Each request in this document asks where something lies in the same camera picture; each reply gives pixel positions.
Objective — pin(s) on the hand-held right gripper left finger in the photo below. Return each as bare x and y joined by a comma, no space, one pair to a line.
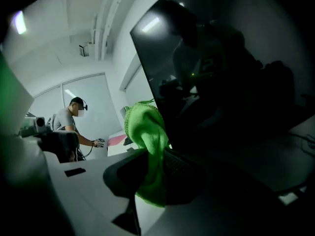
118,176

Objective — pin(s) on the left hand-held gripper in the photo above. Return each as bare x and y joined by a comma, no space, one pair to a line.
39,125

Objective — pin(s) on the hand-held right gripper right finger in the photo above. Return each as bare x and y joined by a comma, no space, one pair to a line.
187,176

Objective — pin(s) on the green cloth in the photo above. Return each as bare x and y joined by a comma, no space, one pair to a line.
147,131

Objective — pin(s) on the wide black monitor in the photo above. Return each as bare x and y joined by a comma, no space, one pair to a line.
221,58

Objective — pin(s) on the padded office chair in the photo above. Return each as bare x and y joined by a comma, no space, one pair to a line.
61,144

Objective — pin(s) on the white ceiling box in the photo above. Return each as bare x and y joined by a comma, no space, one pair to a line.
83,49

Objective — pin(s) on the ceiling light panel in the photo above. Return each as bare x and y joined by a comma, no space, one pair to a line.
19,22

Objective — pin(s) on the white pipe bundle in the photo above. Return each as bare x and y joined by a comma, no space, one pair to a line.
103,21

